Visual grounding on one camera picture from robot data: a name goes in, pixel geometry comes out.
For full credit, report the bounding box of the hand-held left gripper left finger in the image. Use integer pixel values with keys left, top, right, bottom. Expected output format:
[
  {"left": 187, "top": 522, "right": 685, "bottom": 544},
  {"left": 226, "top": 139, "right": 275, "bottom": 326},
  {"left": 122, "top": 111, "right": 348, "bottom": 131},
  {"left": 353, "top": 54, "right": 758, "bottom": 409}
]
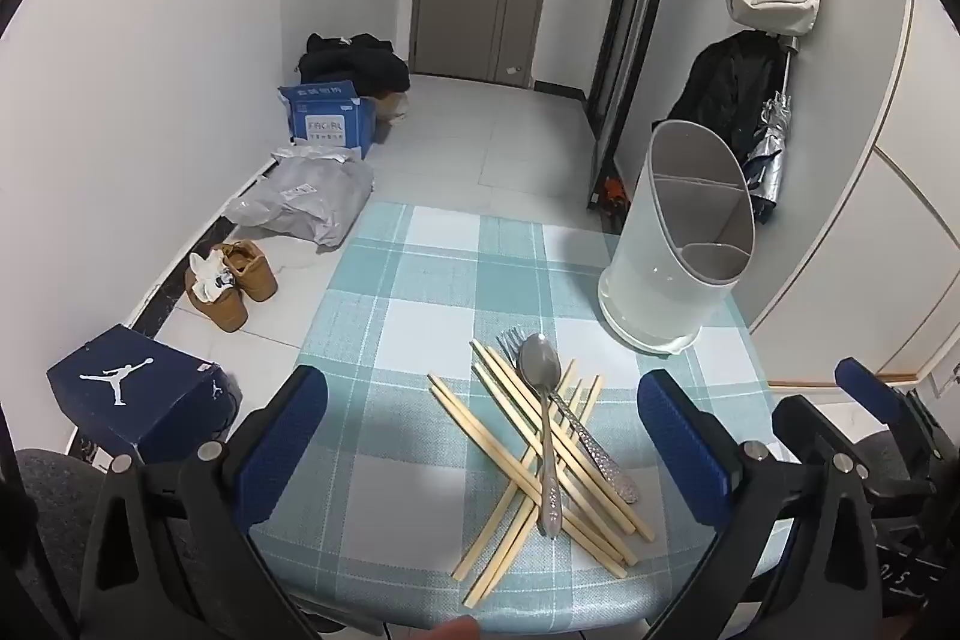
[{"left": 71, "top": 365, "right": 331, "bottom": 640}]

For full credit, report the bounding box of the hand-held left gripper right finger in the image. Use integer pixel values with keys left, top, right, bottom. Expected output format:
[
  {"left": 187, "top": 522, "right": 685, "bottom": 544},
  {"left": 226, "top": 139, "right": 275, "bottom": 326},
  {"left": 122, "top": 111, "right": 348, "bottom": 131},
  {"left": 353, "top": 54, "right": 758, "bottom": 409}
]
[{"left": 637, "top": 370, "right": 901, "bottom": 640}]

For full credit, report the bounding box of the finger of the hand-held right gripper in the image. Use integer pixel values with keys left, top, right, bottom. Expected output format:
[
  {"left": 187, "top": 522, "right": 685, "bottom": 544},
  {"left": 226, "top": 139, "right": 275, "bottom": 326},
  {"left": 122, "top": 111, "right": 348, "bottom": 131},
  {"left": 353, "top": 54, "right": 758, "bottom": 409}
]
[
  {"left": 835, "top": 357, "right": 953, "bottom": 491},
  {"left": 772, "top": 394, "right": 871, "bottom": 483}
]

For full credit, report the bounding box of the metal fork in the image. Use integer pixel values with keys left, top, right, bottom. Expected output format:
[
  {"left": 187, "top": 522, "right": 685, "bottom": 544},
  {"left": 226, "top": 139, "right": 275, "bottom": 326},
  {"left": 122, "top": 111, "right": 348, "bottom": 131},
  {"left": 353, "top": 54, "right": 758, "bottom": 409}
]
[{"left": 495, "top": 326, "right": 642, "bottom": 506}]

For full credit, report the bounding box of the metal spoon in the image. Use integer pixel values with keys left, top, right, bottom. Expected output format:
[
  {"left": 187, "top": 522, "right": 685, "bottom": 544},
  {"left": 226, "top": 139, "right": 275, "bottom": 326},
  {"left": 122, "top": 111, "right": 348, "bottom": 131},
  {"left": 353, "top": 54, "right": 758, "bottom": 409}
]
[{"left": 519, "top": 332, "right": 565, "bottom": 540}]

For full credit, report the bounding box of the white utensil holder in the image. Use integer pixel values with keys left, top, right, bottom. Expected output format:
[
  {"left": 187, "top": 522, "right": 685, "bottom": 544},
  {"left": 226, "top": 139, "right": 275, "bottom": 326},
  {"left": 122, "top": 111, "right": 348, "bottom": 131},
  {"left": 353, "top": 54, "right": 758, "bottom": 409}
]
[{"left": 598, "top": 119, "right": 756, "bottom": 356}]

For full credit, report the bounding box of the pile of wooden chopsticks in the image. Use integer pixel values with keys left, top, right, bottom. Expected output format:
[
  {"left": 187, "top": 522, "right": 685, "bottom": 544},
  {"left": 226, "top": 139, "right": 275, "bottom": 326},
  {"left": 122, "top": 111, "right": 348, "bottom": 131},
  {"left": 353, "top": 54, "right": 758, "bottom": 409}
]
[{"left": 427, "top": 338, "right": 657, "bottom": 609}]

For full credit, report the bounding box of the person's right leg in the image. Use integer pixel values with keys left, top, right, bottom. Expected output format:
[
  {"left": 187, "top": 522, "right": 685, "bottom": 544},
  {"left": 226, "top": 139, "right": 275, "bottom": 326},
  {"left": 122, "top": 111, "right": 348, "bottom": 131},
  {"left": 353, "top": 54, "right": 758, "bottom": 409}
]
[{"left": 851, "top": 431, "right": 920, "bottom": 498}]

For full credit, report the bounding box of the person's leg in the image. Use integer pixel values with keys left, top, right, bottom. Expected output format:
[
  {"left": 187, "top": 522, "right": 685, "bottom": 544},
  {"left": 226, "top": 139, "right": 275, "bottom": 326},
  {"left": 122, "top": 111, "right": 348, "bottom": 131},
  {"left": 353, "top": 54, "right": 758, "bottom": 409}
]
[
  {"left": 851, "top": 431, "right": 920, "bottom": 498},
  {"left": 15, "top": 449, "right": 121, "bottom": 640}
]

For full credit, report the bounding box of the white sock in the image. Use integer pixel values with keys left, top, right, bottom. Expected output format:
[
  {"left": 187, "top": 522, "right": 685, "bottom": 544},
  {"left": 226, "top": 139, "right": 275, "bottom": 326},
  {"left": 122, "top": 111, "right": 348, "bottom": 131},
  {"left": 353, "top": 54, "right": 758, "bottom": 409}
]
[{"left": 187, "top": 252, "right": 239, "bottom": 304}]

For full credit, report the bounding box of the white cabinet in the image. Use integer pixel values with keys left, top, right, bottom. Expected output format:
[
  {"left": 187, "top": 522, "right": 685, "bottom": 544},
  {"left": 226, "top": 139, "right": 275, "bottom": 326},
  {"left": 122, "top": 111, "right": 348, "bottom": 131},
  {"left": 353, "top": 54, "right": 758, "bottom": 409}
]
[{"left": 750, "top": 0, "right": 960, "bottom": 386}]

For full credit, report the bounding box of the navy shoe box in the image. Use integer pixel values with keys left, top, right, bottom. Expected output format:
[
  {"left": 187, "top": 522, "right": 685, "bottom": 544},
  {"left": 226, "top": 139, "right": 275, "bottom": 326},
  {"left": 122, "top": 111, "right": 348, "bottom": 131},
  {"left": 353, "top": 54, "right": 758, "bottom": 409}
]
[{"left": 46, "top": 323, "right": 242, "bottom": 467}]

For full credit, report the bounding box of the teal checked tablecloth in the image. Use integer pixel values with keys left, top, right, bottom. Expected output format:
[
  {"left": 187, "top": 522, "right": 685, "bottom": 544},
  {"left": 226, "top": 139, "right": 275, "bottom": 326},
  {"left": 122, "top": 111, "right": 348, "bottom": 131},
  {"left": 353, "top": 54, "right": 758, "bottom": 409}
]
[{"left": 247, "top": 201, "right": 796, "bottom": 637}]

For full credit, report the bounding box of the silver folded umbrella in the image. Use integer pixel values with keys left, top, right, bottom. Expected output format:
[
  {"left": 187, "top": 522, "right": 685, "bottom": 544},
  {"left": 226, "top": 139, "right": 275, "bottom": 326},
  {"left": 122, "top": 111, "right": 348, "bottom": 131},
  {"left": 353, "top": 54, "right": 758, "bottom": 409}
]
[{"left": 739, "top": 36, "right": 797, "bottom": 223}]

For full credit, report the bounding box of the grey plastic mailing bag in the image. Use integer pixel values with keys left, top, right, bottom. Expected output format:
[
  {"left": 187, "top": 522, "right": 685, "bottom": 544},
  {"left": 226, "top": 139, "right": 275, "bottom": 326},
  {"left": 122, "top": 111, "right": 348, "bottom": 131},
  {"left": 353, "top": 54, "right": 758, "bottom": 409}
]
[{"left": 223, "top": 152, "right": 374, "bottom": 250}]

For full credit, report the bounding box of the person's left leg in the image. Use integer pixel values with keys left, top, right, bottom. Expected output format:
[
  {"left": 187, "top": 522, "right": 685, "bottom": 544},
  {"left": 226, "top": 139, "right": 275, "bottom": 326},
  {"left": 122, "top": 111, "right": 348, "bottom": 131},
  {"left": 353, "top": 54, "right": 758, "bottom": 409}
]
[{"left": 15, "top": 449, "right": 121, "bottom": 640}]

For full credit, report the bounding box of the white crumpled plastic bag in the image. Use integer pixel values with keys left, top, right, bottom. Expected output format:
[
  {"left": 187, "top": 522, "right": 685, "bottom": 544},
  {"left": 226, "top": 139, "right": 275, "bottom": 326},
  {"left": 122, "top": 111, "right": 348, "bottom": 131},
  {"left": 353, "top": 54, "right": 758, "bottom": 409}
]
[{"left": 270, "top": 145, "right": 357, "bottom": 167}]

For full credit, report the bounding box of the blue cardboard box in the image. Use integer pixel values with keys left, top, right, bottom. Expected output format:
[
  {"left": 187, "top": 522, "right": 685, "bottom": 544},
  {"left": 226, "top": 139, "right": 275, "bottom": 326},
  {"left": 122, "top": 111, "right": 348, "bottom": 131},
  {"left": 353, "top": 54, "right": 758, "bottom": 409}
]
[{"left": 279, "top": 81, "right": 378, "bottom": 160}]

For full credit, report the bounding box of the black jacket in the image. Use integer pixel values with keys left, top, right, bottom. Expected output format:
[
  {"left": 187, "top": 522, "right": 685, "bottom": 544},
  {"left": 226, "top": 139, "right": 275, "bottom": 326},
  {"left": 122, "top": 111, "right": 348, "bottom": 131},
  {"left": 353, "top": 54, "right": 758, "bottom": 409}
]
[{"left": 664, "top": 31, "right": 788, "bottom": 176}]

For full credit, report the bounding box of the black clothing pile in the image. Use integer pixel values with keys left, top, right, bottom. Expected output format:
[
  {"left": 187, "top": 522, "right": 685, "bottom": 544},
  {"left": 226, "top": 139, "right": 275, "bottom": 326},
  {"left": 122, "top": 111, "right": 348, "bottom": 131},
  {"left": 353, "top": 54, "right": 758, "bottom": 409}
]
[{"left": 298, "top": 32, "right": 412, "bottom": 97}]

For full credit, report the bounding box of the black framed sliding door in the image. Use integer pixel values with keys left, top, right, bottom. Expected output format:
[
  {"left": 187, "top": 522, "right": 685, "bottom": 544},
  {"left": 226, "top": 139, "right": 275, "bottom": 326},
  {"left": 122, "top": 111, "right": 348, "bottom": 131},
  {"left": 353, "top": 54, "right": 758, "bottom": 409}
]
[{"left": 585, "top": 0, "right": 691, "bottom": 214}]

